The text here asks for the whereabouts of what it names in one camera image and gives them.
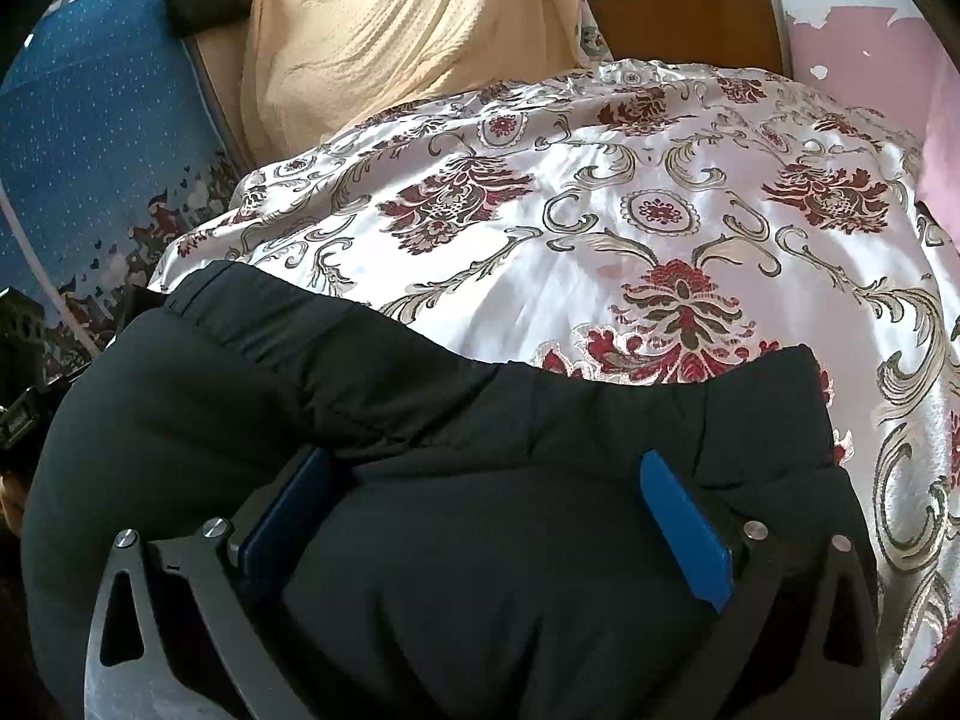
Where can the person's left hand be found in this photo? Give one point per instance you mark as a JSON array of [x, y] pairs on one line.
[[11, 502]]

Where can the blue printed wall cloth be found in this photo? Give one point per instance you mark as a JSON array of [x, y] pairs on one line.
[[90, 127]]

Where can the white printed pillow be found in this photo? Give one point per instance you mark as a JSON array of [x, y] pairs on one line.
[[592, 37]]

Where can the black padded garment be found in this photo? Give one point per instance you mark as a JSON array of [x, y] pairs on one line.
[[487, 465]]

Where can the wooden headboard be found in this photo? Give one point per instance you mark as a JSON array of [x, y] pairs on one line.
[[675, 7]]

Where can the floral satin bedspread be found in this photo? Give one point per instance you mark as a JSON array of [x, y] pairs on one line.
[[600, 165]]

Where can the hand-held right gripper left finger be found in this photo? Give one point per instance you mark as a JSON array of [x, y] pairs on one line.
[[289, 510]]

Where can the pink pillow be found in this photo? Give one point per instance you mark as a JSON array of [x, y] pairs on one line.
[[941, 180]]

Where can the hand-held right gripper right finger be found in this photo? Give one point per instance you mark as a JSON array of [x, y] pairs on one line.
[[686, 532]]

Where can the beige textured blanket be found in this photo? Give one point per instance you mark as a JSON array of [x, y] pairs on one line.
[[390, 30]]

